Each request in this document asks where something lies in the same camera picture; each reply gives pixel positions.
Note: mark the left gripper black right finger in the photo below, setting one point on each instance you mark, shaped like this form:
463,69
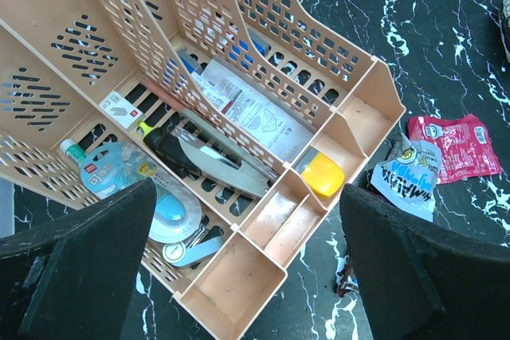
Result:
419,280

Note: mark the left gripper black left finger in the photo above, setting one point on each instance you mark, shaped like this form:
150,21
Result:
72,278

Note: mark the purple brown M&M's packet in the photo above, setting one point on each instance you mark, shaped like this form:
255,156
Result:
345,277

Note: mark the light blue Himalaya snack packet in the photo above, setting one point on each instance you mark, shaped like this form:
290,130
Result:
408,176

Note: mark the blue correction tape blister pack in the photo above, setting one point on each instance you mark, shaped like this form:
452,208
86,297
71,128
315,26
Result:
115,166

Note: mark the white green glue tube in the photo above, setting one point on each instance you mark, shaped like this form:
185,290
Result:
73,151

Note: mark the red snack packet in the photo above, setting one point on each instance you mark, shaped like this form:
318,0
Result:
466,149

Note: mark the yellow cap small box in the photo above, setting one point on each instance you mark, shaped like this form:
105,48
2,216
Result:
320,173

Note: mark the black yellow highlighter marker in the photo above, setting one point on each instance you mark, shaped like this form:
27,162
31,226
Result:
152,137

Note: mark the small white staples box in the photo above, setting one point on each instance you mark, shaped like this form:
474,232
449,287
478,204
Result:
122,111

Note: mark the silver grey stapler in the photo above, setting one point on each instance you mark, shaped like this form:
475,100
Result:
211,154

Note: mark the white printed paper packet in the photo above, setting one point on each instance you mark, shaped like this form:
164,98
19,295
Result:
237,98

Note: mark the peach plastic desk organizer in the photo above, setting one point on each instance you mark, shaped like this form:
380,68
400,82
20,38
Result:
61,58

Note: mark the blue eraser block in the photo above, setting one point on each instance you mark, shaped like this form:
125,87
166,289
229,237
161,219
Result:
242,53

